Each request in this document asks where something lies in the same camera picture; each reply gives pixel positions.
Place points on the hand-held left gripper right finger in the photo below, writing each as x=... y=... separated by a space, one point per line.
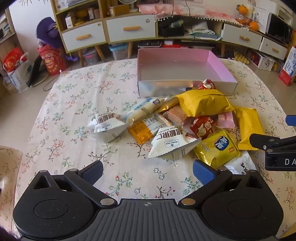
x=203 y=172

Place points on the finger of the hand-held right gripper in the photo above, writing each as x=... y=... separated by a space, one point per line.
x=291 y=120
x=263 y=141

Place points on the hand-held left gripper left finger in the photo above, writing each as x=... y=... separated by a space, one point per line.
x=93 y=172

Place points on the yellow snack bag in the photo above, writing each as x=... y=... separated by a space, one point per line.
x=248 y=127
x=203 y=103

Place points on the yellow blue snack packet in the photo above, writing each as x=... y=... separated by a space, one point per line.
x=217 y=148

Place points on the white snack packet black print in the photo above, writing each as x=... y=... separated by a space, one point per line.
x=242 y=165

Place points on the pink snack packet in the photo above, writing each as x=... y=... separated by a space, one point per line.
x=226 y=120

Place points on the white nut packet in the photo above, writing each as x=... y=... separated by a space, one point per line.
x=105 y=127
x=171 y=143

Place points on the red snack packet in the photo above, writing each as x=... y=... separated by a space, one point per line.
x=203 y=127

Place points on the clear wafer packet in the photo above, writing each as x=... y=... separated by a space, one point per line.
x=177 y=115

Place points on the orange white snack packet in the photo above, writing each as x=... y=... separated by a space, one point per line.
x=141 y=131

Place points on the long white snack packet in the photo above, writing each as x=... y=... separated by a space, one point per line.
x=143 y=110

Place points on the pink cardboard box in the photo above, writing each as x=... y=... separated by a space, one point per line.
x=175 y=67

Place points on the blue white red carton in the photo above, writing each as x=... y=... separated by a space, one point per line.
x=289 y=67

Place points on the white box red print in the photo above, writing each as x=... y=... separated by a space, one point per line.
x=261 y=59

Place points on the yellow egg carton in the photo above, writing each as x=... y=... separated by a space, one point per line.
x=242 y=57

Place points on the floral cloth seat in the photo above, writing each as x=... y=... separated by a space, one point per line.
x=9 y=166

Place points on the black microwave oven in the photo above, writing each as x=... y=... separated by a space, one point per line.
x=278 y=29

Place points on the white card blue drawing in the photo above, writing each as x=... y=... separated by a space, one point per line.
x=260 y=19

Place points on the clear jar of oranges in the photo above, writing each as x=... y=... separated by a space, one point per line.
x=241 y=20

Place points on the white printer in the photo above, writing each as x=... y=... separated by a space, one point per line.
x=275 y=8

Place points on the clear plastic storage box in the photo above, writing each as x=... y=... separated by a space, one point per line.
x=91 y=58

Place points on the black flat stand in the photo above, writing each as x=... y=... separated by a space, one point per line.
x=37 y=71

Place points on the purple cloth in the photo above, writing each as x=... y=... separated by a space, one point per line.
x=71 y=58

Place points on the red printed bag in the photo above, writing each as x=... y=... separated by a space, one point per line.
x=52 y=60

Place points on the white paper bag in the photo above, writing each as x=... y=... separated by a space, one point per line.
x=20 y=76

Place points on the clear storage box blue lid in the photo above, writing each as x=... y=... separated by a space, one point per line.
x=118 y=52

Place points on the pile of papers and cloth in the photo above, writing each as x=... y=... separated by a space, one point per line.
x=201 y=31

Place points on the wooden cabinet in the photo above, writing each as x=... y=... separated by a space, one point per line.
x=104 y=39

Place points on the red gift bag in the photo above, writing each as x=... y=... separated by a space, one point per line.
x=11 y=61

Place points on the pink tasselled cloth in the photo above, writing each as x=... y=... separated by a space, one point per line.
x=203 y=11

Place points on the black storage case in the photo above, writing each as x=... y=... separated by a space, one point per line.
x=171 y=29

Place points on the purple hat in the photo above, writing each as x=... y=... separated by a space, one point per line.
x=47 y=30

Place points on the small white box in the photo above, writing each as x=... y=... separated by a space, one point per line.
x=69 y=22

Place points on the small brown boxes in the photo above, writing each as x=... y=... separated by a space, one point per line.
x=93 y=13

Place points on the orange fruit on shelf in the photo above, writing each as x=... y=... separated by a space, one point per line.
x=81 y=14

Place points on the brown cardboard box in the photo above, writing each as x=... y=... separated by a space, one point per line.
x=119 y=9

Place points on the wooden bookshelf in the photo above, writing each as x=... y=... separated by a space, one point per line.
x=7 y=30

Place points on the stack of papers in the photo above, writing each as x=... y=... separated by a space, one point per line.
x=81 y=2

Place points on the white carton box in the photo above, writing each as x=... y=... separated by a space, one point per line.
x=60 y=4

